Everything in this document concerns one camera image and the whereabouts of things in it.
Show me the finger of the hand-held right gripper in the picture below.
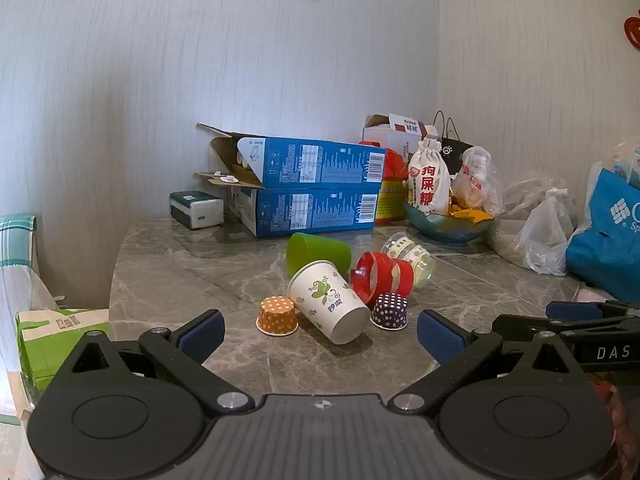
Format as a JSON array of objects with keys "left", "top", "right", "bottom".
[{"left": 491, "top": 300, "right": 640, "bottom": 345}]

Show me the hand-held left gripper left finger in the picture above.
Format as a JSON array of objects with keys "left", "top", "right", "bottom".
[{"left": 49, "top": 309, "right": 257, "bottom": 416}]

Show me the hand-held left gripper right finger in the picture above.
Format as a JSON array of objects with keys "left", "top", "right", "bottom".
[{"left": 387, "top": 308, "right": 590, "bottom": 415}]

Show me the purple dotted paper cup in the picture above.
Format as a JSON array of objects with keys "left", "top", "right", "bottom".
[{"left": 370, "top": 293, "right": 409, "bottom": 331}]

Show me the clear labelled plastic cup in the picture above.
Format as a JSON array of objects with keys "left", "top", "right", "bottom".
[{"left": 380, "top": 231, "right": 437, "bottom": 291}]

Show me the orange dotted paper cup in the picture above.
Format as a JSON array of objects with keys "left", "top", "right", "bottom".
[{"left": 256, "top": 296, "right": 300, "bottom": 336}]

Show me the red plastic cup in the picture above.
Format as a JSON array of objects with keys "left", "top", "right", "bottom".
[{"left": 349, "top": 251, "right": 415, "bottom": 306}]

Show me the white leaf-print paper cup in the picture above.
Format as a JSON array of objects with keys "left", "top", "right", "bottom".
[{"left": 287, "top": 260, "right": 372, "bottom": 345}]

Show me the green plastic cup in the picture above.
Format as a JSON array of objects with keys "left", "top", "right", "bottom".
[{"left": 286, "top": 232, "right": 352, "bottom": 281}]

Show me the blue shopping bag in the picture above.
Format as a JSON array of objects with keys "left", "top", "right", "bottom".
[{"left": 565, "top": 142, "right": 640, "bottom": 304}]

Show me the white plastic bag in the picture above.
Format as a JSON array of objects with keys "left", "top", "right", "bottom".
[{"left": 492, "top": 170, "right": 584, "bottom": 276}]

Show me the blue ceramic bowl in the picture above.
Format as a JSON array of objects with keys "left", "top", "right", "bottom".
[{"left": 404, "top": 201, "right": 499, "bottom": 244}]

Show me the yellow snack packet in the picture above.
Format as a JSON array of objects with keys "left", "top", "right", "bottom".
[{"left": 447, "top": 199, "right": 495, "bottom": 224}]

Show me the yellow red box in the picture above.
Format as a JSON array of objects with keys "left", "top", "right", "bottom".
[{"left": 375, "top": 179, "right": 409, "bottom": 224}]

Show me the green cardboard box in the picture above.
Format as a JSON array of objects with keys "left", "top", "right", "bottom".
[{"left": 15, "top": 308, "right": 111, "bottom": 394}]

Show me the clear snack bag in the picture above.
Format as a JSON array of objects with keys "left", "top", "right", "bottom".
[{"left": 451, "top": 146, "right": 506, "bottom": 217}]

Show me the red plastic bag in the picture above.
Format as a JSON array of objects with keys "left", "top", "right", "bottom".
[{"left": 384, "top": 150, "right": 410, "bottom": 181}]

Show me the black paper bag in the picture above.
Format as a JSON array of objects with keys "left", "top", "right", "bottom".
[{"left": 431, "top": 110, "right": 475, "bottom": 177}]

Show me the plaid cloth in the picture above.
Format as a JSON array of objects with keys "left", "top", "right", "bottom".
[{"left": 0, "top": 215, "right": 39, "bottom": 311}]

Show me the open blue cardboard box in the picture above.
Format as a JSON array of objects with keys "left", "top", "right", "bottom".
[{"left": 197, "top": 122, "right": 387, "bottom": 191}]

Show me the white red carton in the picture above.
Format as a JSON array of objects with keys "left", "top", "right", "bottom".
[{"left": 362, "top": 113, "right": 440, "bottom": 154}]

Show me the white drawstring pouch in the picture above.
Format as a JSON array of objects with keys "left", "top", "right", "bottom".
[{"left": 406, "top": 139, "right": 452, "bottom": 217}]

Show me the red wall ornament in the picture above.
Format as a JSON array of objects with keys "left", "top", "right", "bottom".
[{"left": 623, "top": 8, "right": 640, "bottom": 51}]

